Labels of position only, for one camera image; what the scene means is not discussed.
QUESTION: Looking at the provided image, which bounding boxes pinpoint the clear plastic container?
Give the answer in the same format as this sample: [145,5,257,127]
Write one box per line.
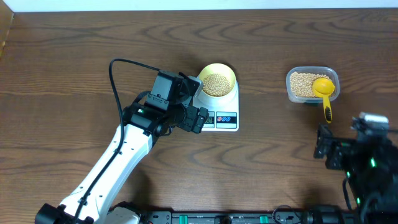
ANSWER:
[286,66,340,103]

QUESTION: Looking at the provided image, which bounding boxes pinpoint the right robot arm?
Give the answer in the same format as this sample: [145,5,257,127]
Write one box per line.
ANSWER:
[314,124,397,223]

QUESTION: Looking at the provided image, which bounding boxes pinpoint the yellow bowl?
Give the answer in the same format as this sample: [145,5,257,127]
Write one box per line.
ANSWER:
[198,63,238,99]

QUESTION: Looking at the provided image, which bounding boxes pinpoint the cardboard box edge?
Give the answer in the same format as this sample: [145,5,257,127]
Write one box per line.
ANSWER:
[0,0,14,55]

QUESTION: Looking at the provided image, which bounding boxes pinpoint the pile of soybeans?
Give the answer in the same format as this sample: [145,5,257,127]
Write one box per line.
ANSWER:
[289,72,330,98]

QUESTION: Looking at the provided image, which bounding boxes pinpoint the soybeans in yellow bowl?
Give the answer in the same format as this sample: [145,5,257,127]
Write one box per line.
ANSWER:
[203,73,231,97]

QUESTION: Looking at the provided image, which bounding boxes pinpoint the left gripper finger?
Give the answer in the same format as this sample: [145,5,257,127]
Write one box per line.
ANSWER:
[187,76,203,98]
[192,107,209,134]

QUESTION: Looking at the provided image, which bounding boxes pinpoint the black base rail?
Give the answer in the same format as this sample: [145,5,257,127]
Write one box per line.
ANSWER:
[104,202,361,224]

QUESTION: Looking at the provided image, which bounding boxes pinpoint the yellow measuring scoop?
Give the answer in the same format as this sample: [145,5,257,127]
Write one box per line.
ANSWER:
[312,78,335,123]

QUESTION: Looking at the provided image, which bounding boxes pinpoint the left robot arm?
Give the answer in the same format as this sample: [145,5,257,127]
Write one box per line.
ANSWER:
[34,72,208,223]

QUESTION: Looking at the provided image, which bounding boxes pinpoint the white digital kitchen scale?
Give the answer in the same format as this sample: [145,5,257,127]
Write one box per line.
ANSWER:
[193,86,239,132]

